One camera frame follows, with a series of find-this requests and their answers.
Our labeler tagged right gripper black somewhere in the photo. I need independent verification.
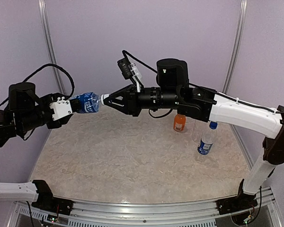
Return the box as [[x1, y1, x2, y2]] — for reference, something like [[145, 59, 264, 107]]
[[103, 84, 181, 117]]

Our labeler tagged blue label bottle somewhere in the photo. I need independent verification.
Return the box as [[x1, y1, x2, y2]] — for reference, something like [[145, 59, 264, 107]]
[[197, 122, 218, 155], [68, 92, 101, 114]]

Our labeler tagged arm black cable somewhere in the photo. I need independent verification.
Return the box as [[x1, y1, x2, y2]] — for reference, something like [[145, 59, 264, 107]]
[[122, 49, 284, 152], [0, 63, 75, 140]]

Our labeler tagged white bottle cap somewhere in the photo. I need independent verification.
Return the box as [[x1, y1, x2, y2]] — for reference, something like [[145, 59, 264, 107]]
[[100, 94, 110, 105]]

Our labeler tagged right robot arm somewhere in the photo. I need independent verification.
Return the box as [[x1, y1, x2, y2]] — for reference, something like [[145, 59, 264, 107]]
[[101, 58, 284, 210]]

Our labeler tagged blue label bottle standing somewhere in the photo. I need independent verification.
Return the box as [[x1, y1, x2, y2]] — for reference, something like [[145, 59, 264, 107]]
[[197, 122, 218, 155]]

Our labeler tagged orange drink bottle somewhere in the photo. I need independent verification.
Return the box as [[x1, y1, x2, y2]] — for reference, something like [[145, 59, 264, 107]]
[[173, 114, 186, 132]]

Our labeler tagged aluminium post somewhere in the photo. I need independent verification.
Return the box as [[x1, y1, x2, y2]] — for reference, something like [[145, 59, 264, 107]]
[[37, 0, 66, 94], [222, 0, 248, 94]]

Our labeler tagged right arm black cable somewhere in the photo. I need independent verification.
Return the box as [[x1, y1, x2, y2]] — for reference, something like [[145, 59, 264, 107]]
[[122, 49, 284, 152]]

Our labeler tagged left aluminium post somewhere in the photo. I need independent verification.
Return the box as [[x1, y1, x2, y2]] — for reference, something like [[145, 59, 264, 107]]
[[37, 0, 66, 94]]

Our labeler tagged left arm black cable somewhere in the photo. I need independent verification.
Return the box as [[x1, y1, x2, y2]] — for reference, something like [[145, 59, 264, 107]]
[[0, 63, 75, 140]]

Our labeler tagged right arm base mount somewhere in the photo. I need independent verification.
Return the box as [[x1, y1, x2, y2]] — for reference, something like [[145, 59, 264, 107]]
[[215, 179, 258, 215]]

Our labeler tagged clear empty bottle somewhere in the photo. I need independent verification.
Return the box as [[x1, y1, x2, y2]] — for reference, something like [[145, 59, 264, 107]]
[[192, 120, 203, 142]]

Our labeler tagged right aluminium post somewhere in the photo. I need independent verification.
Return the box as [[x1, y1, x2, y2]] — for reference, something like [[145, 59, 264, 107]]
[[222, 0, 248, 94]]

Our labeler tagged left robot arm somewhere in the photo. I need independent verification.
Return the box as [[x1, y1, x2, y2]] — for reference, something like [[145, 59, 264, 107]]
[[0, 82, 75, 210]]

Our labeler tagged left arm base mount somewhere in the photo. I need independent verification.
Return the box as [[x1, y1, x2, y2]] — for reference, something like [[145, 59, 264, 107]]
[[32, 180, 74, 216]]

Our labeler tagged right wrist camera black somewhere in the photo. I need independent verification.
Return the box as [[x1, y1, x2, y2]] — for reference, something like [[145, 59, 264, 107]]
[[117, 58, 133, 80]]

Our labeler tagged aluminium front rail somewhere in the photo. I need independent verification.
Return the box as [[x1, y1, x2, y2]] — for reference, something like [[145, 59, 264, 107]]
[[8, 186, 282, 227]]

